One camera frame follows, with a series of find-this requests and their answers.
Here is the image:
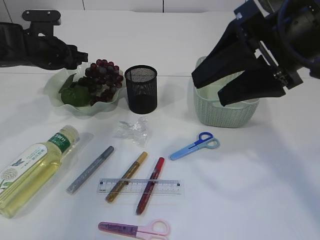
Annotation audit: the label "yellow tea bottle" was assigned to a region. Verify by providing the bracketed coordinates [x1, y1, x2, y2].
[0, 125, 80, 218]

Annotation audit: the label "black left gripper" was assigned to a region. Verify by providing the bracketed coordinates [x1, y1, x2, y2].
[21, 9, 88, 70]

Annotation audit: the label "clear plastic ruler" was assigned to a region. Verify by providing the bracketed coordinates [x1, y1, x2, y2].
[96, 178, 184, 195]

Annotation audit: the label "pink scissors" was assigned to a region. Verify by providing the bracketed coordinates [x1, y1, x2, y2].
[97, 219, 171, 240]

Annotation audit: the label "red glitter pen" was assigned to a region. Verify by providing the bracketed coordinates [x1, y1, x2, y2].
[135, 157, 165, 216]

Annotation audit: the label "silver glitter pen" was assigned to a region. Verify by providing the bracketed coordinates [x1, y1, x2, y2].
[66, 146, 115, 195]

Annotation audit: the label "gold glitter pen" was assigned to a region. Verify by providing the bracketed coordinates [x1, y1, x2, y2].
[105, 151, 148, 203]

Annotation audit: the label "black mesh pen holder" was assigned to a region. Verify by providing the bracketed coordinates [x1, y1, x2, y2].
[124, 65, 158, 115]

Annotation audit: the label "purple artificial grape bunch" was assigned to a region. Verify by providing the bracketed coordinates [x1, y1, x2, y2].
[58, 59, 124, 108]

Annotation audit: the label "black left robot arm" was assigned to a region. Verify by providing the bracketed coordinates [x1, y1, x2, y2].
[0, 9, 88, 71]

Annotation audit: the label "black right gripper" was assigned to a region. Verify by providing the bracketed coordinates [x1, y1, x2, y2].
[191, 0, 320, 106]

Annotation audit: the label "green woven plastic basket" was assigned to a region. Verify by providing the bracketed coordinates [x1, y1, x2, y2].
[193, 72, 260, 128]

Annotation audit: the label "clear plastic sheet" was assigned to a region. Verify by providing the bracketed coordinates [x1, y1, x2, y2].
[113, 116, 150, 148]

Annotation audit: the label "blue scissors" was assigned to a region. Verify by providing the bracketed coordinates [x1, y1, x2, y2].
[169, 132, 220, 161]

